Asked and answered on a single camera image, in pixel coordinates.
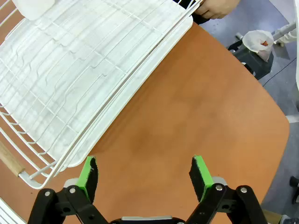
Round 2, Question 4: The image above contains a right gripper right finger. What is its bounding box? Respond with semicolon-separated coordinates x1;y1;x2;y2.
185;154;268;224

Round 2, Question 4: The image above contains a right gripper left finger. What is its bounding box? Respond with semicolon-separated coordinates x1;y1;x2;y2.
28;155;109;224

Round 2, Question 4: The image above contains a white wire dish rack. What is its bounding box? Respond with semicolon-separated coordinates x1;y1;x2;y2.
0;0;204;190

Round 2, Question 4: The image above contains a white plastic drain tray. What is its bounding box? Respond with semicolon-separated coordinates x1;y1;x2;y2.
0;14;194;168

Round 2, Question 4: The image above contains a person's left hand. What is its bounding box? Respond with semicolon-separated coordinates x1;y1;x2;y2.
195;0;240;20

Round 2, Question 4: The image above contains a white ridged board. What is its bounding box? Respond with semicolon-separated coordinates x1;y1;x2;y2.
0;197;27;224

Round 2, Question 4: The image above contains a black chair base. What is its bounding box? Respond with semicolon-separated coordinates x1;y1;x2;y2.
289;175;299;205

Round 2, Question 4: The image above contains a black plastic stool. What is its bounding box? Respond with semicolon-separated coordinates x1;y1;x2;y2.
228;39;274;80

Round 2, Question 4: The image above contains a white plastic bag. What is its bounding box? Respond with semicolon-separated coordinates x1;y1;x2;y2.
242;29;274;63

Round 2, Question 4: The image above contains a person in black clothes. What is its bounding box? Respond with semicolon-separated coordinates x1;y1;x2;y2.
174;0;211;25

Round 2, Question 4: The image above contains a white plastic container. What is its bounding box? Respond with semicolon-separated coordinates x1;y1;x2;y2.
11;0;57;21

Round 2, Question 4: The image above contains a thin black floor cable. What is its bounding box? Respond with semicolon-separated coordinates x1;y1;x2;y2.
263;57;298;87

